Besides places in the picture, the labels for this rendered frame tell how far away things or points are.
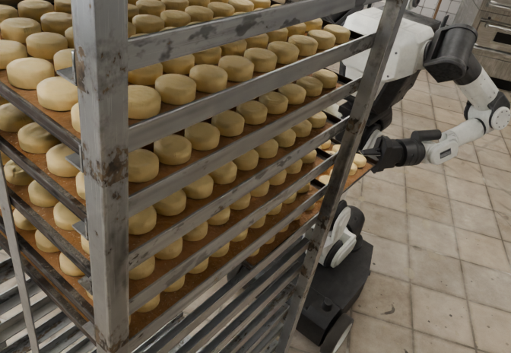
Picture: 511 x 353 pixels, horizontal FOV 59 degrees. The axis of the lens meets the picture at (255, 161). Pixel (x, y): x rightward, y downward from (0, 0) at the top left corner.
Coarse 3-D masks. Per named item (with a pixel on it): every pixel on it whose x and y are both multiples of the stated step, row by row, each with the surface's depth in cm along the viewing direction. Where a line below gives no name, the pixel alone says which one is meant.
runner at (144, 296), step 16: (304, 176) 89; (288, 192) 87; (272, 208) 84; (240, 224) 76; (224, 240) 74; (192, 256) 68; (208, 256) 72; (176, 272) 66; (144, 288) 62; (160, 288) 65
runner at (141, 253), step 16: (336, 128) 91; (304, 144) 82; (320, 144) 88; (288, 160) 79; (256, 176) 72; (272, 176) 77; (240, 192) 70; (208, 208) 65; (176, 224) 60; (192, 224) 63; (160, 240) 59; (144, 256) 58
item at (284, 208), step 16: (304, 192) 104; (288, 208) 98; (256, 224) 91; (272, 224) 93; (240, 240) 88; (224, 256) 84; (192, 272) 79; (208, 272) 80; (176, 288) 76; (192, 288) 77; (144, 304) 71; (160, 304) 74; (144, 320) 71
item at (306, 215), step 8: (328, 168) 130; (360, 168) 133; (368, 168) 133; (352, 176) 128; (304, 216) 111; (312, 216) 111; (296, 224) 108; (280, 232) 105; (288, 232) 105; (280, 240) 103; (264, 248) 100; (272, 248) 100; (256, 256) 97; (264, 256) 98
